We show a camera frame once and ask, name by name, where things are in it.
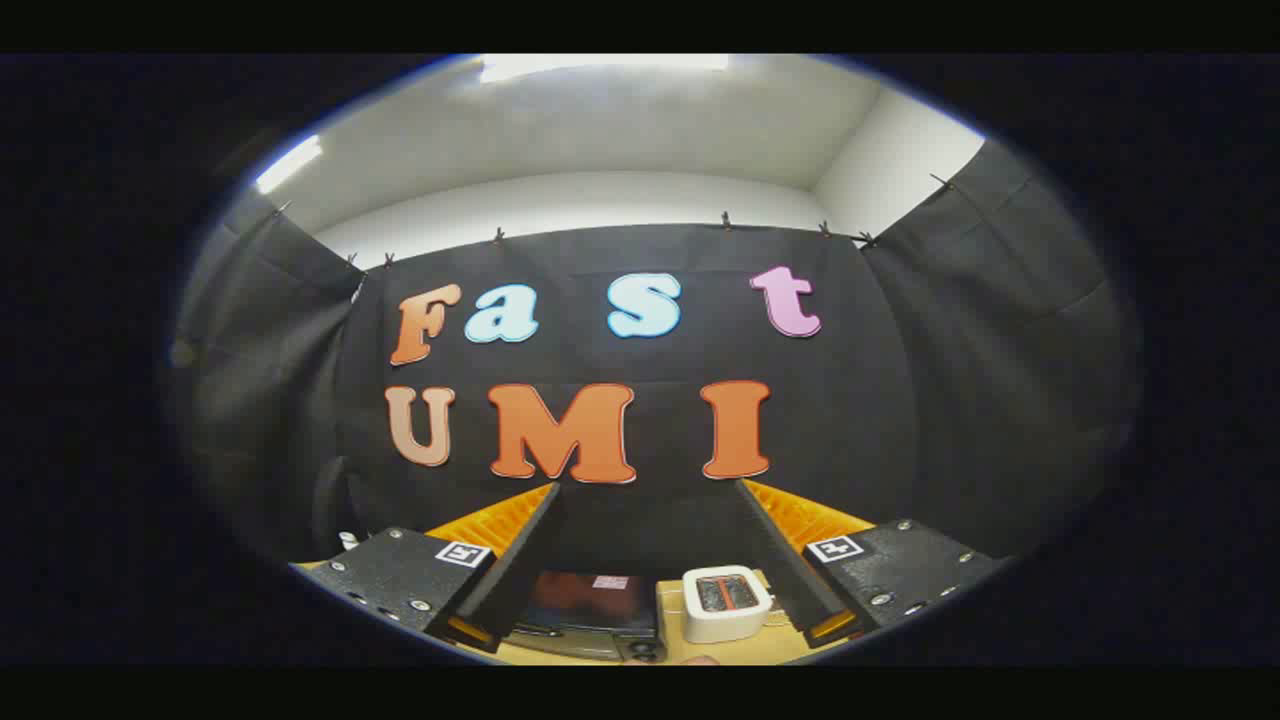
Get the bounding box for black toaster oven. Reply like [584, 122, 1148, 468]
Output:
[505, 570, 669, 664]

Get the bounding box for white toaster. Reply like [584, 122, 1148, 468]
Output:
[683, 565, 776, 644]

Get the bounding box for row of black cloth clips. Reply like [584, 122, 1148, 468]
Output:
[275, 172, 956, 269]

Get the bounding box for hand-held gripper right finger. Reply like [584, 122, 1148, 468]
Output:
[735, 478, 1011, 651]

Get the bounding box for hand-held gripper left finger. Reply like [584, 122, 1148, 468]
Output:
[290, 483, 563, 656]

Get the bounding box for ceiling light panel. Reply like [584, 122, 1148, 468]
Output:
[480, 54, 731, 83]
[255, 135, 324, 194]

